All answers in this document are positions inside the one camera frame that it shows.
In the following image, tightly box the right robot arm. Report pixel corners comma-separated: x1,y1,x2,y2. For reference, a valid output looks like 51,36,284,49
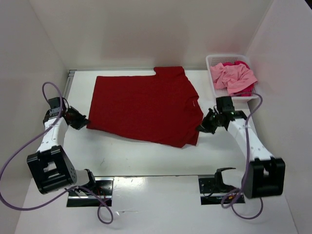
196,109,286,199

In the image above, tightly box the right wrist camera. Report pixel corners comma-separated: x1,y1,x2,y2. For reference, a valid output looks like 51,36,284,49
216,96,234,114

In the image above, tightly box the white plastic basket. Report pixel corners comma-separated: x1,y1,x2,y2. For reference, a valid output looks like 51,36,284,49
206,54,258,102

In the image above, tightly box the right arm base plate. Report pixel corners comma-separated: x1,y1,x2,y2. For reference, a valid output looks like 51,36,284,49
198,176,235,196

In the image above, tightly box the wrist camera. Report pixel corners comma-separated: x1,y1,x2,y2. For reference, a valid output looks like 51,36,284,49
216,96,234,114
47,97,65,117

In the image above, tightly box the light pink t-shirt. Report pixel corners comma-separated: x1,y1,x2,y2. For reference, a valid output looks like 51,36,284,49
210,61,258,97

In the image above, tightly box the red t-shirt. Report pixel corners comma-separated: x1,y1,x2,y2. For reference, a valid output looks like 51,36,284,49
87,66,203,148

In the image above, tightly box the hot pink t-shirt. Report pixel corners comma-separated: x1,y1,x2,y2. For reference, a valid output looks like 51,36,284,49
222,60,257,97

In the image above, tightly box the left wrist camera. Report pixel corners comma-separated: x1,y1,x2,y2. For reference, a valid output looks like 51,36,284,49
47,97,65,117

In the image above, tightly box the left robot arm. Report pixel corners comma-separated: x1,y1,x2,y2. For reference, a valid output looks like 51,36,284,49
27,107,98,195

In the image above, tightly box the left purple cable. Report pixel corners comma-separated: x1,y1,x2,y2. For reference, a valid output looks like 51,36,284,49
0,82,114,224

